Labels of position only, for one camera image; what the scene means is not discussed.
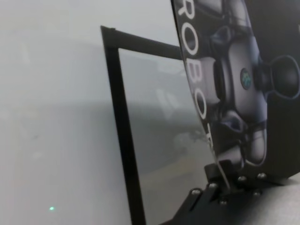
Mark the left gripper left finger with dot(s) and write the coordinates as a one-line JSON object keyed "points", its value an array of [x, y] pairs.
{"points": [[213, 175]]}

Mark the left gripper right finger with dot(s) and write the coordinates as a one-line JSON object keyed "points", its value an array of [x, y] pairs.
{"points": [[230, 173]]}

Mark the black robot poster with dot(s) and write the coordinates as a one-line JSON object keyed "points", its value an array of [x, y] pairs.
{"points": [[234, 70]]}

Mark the black tape frame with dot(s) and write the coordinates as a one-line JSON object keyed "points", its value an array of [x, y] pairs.
{"points": [[120, 117]]}

